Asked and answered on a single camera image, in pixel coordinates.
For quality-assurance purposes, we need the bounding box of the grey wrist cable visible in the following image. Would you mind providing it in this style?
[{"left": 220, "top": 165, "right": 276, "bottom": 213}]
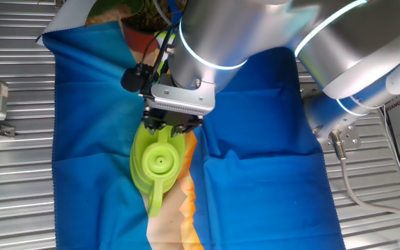
[{"left": 151, "top": 0, "right": 173, "bottom": 26}]

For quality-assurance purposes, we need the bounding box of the black foam ball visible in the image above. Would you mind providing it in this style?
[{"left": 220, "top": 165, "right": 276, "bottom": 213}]
[{"left": 120, "top": 65, "right": 146, "bottom": 93}]

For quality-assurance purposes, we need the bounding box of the white cable tie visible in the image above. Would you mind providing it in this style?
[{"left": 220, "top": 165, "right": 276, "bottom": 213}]
[{"left": 347, "top": 94, "right": 374, "bottom": 110}]

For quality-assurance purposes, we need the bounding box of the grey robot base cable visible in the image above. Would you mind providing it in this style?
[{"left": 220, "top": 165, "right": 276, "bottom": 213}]
[{"left": 328, "top": 130, "right": 400, "bottom": 228}]

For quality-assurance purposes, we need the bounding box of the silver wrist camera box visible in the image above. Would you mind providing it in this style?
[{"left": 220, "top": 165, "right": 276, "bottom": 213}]
[{"left": 146, "top": 82, "right": 217, "bottom": 117}]

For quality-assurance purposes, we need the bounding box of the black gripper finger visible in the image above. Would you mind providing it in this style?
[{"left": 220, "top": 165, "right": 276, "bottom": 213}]
[
  {"left": 140, "top": 116, "right": 167, "bottom": 136},
  {"left": 170, "top": 121, "right": 203, "bottom": 138}
]

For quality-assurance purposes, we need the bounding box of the blue printed cloth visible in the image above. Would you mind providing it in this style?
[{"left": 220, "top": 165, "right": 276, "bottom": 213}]
[{"left": 35, "top": 0, "right": 347, "bottom": 250}]

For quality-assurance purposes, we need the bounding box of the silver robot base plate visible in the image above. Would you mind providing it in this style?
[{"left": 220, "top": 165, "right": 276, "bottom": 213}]
[{"left": 312, "top": 121, "right": 361, "bottom": 153}]

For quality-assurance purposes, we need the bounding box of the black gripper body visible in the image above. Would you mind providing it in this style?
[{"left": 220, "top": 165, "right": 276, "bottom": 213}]
[{"left": 144, "top": 107, "right": 205, "bottom": 128}]

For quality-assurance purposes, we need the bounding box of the potted anthurium plant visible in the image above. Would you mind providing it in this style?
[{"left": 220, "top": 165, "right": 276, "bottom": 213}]
[{"left": 84, "top": 0, "right": 187, "bottom": 55}]

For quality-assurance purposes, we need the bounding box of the green plastic watering can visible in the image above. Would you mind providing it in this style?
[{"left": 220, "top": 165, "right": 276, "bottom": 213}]
[{"left": 129, "top": 31, "right": 187, "bottom": 218}]

